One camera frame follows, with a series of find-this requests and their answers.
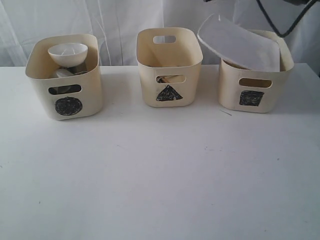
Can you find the wooden chopstick long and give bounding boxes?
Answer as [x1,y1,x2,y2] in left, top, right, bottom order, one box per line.
[156,76,173,84]

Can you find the stainless steel bowl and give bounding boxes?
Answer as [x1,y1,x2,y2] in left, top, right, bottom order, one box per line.
[48,84,82,95]

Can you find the steel mug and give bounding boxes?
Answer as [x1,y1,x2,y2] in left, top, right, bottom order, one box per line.
[50,62,88,78]

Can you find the white square plate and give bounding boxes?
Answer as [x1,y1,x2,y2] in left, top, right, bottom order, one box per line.
[197,13,280,73]

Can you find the white round bowl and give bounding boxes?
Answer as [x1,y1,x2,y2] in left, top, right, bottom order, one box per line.
[47,42,89,68]

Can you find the cream bin with triangle mark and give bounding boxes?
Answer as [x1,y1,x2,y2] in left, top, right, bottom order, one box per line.
[136,27,203,108]

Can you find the cream bin with circle mark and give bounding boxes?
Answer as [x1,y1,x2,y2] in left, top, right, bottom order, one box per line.
[25,34,103,120]

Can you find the cream bin with square mark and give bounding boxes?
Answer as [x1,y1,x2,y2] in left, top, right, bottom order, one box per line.
[217,29,294,113]

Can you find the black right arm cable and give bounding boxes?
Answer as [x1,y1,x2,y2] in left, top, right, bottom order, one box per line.
[256,0,316,38]

